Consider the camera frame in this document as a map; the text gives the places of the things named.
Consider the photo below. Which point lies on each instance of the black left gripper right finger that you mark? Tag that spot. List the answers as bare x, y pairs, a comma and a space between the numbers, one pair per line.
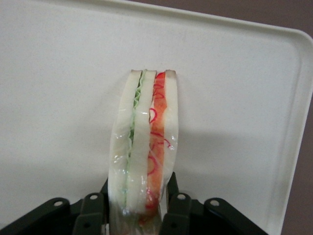
195, 218

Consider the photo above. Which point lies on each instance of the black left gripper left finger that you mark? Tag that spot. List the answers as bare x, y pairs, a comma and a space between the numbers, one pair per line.
83, 215

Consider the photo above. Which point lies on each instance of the triangle sandwich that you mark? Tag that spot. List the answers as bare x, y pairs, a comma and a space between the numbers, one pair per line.
140, 151

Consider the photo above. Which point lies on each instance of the cream rectangular tray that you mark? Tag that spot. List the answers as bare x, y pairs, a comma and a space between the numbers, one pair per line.
73, 85

